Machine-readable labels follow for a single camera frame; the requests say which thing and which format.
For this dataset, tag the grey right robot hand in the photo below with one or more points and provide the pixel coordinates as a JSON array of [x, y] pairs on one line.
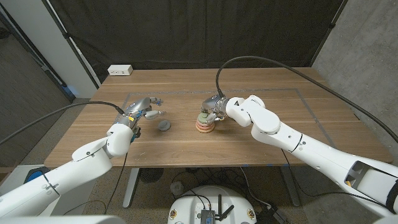
[[213, 104]]

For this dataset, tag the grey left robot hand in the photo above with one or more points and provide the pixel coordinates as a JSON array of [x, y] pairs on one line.
[[140, 105]]

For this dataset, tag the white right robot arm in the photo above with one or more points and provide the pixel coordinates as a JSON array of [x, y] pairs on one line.
[[280, 127]]

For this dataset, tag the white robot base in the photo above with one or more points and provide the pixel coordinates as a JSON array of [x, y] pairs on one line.
[[186, 205]]

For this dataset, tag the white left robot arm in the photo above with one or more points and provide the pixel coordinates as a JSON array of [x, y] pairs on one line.
[[87, 155]]

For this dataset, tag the white power strip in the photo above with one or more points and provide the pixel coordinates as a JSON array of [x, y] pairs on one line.
[[120, 70]]

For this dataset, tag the black round floor fan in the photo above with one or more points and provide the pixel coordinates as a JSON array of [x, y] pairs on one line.
[[151, 175]]

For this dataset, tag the black backdrop curtain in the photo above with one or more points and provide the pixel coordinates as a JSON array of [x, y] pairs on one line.
[[199, 31]]

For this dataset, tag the metal table leg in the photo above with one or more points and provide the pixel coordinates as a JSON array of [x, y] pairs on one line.
[[290, 189], [130, 189]]

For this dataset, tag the grey round floor object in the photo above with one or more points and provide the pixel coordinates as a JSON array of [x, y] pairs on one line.
[[177, 188]]

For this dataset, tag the black backdrop stand pole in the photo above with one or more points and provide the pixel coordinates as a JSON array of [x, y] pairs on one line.
[[71, 43], [329, 29]]

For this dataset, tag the black antenna radio box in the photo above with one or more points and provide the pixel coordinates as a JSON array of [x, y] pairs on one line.
[[207, 216]]

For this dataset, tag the black power adapter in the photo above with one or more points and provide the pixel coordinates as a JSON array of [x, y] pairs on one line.
[[270, 215]]

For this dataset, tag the blue foot pedal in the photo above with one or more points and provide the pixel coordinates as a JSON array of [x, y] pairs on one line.
[[34, 174]]

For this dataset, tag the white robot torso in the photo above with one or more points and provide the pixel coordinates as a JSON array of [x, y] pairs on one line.
[[62, 220]]

